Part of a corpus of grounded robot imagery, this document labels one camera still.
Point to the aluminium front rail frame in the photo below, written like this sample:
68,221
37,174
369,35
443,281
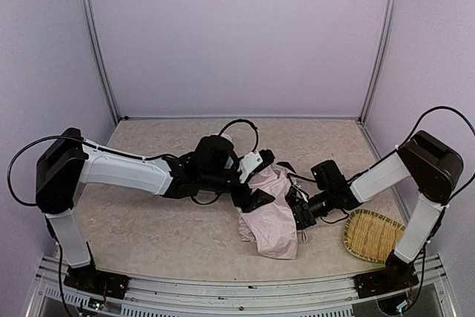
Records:
329,296

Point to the woven bamboo tray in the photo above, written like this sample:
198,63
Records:
371,236

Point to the left aluminium corner post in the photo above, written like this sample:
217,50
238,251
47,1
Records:
105,84

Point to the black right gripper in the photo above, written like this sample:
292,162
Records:
301,214

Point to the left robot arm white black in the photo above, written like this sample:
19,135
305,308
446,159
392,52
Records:
72,161

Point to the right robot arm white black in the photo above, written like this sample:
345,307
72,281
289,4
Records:
430,167

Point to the right aluminium corner post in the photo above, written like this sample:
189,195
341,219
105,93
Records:
384,40

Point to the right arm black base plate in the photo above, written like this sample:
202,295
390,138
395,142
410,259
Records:
379,282

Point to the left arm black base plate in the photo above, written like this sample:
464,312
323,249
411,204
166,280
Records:
98,282

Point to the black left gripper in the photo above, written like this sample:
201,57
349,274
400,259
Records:
249,198

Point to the aluminium corner post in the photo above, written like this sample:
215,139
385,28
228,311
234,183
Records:
384,40
105,84

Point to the pink and black folding umbrella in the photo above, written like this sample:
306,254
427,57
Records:
272,227

